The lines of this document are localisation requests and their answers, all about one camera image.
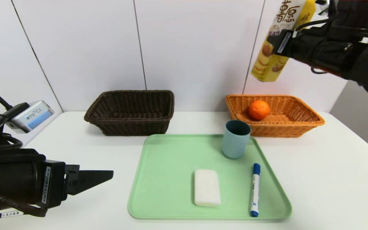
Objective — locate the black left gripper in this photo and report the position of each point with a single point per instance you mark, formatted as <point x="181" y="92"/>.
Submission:
<point x="53" y="184"/>

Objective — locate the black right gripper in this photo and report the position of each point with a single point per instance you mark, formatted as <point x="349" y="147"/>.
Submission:
<point x="283" y="42"/>

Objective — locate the yellow hexagonal cracker box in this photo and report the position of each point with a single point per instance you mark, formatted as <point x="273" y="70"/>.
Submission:
<point x="267" y="67"/>

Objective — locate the orange fruit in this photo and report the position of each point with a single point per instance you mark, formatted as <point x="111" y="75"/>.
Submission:
<point x="259" y="110"/>

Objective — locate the white soap bar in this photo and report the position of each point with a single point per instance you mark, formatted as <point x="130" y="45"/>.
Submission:
<point x="207" y="188"/>

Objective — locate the dark brown wicker basket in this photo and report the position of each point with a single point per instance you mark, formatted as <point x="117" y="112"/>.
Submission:
<point x="129" y="127"/>

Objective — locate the orange wicker basket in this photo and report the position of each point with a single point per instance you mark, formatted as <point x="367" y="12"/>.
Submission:
<point x="286" y="129"/>

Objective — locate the light green plastic tray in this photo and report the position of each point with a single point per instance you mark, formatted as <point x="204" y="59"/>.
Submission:
<point x="164" y="191"/>

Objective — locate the blue-grey plastic cup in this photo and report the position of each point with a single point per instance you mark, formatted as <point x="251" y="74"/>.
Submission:
<point x="234" y="147"/>

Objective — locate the blue and white marker pen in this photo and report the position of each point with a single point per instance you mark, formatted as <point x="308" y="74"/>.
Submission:
<point x="255" y="191"/>

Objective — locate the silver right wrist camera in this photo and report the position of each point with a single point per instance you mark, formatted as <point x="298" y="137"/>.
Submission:
<point x="323" y="2"/>

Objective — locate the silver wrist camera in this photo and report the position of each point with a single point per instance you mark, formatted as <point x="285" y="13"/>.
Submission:
<point x="30" y="116"/>
<point x="323" y="2"/>

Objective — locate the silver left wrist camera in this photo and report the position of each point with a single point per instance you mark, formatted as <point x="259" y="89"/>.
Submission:
<point x="30" y="116"/>

